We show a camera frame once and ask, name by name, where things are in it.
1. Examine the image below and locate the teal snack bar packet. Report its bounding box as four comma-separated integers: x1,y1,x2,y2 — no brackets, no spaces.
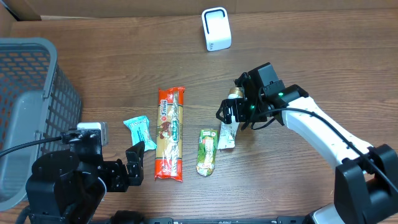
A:
123,116,157,151

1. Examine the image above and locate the grey plastic mesh basket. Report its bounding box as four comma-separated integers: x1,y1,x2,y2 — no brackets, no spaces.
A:
1,37,82,211

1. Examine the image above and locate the orange San Remo pasta packet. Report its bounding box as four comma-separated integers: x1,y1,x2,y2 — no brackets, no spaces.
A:
154,86,185,182

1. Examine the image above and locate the white tube gold cap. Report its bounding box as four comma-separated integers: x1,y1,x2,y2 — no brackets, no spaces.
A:
218,87,243,150

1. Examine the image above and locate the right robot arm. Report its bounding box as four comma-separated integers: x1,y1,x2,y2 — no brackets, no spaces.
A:
216,62,397,224

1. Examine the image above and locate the white barcode scanner stand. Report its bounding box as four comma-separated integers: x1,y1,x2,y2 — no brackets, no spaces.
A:
201,7,232,52

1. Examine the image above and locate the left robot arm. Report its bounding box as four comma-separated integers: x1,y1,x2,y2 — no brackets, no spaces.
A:
25,129,145,223

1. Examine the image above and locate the green drink pouch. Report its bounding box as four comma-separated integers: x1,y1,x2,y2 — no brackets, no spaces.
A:
196,129,218,177

